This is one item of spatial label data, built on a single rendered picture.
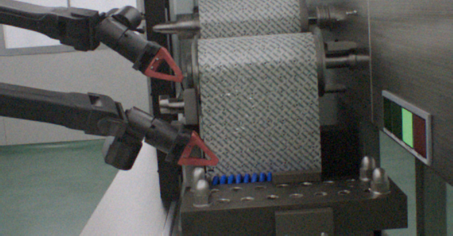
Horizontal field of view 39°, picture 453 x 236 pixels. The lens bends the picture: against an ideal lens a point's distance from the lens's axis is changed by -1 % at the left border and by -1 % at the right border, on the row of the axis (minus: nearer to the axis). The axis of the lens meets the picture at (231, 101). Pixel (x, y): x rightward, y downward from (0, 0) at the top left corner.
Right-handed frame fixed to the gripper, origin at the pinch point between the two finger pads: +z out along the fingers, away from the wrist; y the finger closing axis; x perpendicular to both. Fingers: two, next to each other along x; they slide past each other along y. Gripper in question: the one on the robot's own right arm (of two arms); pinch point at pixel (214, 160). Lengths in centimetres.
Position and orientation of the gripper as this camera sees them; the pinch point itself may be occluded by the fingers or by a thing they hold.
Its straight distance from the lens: 133.3
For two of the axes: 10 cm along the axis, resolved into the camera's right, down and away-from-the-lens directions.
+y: 0.1, 1.4, -9.9
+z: 9.0, 4.4, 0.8
